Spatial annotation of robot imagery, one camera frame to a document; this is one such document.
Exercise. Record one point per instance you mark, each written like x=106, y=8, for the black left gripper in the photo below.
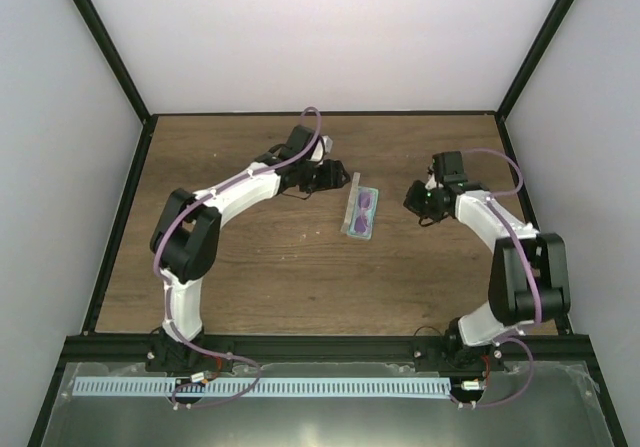
x=330, y=178

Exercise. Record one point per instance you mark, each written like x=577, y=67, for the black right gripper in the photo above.
x=410, y=203

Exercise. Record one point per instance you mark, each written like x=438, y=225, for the light blue cleaning cloth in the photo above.
x=348, y=229

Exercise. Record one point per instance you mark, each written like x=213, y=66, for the pink sunglasses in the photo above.
x=361, y=224

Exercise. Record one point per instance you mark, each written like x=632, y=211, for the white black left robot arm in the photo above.
x=186, y=237

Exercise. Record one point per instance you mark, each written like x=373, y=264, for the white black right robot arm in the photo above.
x=529, y=281

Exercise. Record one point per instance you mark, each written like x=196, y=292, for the metal front plate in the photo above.
x=545, y=404

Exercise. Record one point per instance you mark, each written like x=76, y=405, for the light blue slotted strip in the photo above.
x=412, y=388

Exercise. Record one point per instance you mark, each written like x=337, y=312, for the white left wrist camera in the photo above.
x=322, y=148

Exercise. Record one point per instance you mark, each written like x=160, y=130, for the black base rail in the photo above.
x=426, y=353

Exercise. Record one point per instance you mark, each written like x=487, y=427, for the black enclosure frame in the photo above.
x=194, y=56

